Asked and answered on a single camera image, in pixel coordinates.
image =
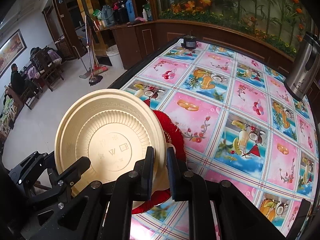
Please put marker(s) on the small white bottle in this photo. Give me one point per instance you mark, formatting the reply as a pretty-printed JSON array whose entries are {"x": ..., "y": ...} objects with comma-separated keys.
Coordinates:
[{"x": 144, "y": 14}]

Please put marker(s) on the small black device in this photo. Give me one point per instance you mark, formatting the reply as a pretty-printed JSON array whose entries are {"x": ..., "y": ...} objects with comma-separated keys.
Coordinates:
[{"x": 189, "y": 42}]

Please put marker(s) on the teal kettle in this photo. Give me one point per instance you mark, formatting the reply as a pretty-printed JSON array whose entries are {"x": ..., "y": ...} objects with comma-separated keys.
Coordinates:
[{"x": 108, "y": 17}]

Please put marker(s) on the flat mop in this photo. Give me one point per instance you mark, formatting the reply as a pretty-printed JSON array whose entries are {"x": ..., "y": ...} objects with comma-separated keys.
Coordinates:
[{"x": 88, "y": 55}]

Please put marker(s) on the black kettle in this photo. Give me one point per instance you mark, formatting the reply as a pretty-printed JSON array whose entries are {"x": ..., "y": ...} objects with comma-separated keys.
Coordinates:
[{"x": 121, "y": 13}]

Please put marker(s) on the stainless steel thermos jug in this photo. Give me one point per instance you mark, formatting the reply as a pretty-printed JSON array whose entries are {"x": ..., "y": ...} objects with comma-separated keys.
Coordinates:
[{"x": 300, "y": 75}]

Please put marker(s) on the framed wall painting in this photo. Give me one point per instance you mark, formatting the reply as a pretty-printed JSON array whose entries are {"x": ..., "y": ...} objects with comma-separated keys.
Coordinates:
[{"x": 12, "y": 47}]

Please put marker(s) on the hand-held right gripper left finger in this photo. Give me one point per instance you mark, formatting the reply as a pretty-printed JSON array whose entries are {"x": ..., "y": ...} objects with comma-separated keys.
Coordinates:
[{"x": 147, "y": 170}]

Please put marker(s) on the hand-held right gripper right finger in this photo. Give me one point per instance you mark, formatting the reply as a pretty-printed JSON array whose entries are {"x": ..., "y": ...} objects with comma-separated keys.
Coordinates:
[{"x": 172, "y": 175}]

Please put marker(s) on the beige ribbed plastic plate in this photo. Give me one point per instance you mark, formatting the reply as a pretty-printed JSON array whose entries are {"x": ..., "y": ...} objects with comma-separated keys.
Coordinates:
[{"x": 105, "y": 130}]

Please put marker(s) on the colourful broom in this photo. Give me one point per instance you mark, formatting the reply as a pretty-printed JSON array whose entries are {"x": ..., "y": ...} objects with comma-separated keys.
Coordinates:
[{"x": 100, "y": 70}]

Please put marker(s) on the red scalloped plate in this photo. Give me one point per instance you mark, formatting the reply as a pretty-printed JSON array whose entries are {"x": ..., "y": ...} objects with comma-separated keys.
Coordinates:
[{"x": 176, "y": 127}]

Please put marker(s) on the wooden chair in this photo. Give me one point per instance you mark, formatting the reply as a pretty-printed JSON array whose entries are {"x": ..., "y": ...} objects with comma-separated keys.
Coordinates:
[
  {"x": 51, "y": 76},
  {"x": 27, "y": 97}
]

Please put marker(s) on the artificial flower display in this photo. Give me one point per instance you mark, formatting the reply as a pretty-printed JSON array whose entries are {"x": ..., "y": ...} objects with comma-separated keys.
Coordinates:
[{"x": 225, "y": 5}]

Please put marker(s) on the red gold-rimmed plate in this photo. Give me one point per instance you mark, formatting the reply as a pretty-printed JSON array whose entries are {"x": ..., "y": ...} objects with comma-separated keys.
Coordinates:
[{"x": 168, "y": 136}]

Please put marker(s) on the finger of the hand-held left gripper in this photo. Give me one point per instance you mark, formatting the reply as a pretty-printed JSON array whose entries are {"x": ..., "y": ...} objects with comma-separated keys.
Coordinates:
[
  {"x": 60, "y": 202},
  {"x": 75, "y": 170}
]

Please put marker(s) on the pink cloth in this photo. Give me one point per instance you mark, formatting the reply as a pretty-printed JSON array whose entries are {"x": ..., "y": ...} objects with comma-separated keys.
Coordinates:
[{"x": 140, "y": 19}]

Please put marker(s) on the white plastic bucket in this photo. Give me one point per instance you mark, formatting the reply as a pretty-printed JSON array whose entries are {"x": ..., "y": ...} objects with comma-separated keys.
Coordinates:
[{"x": 115, "y": 57}]

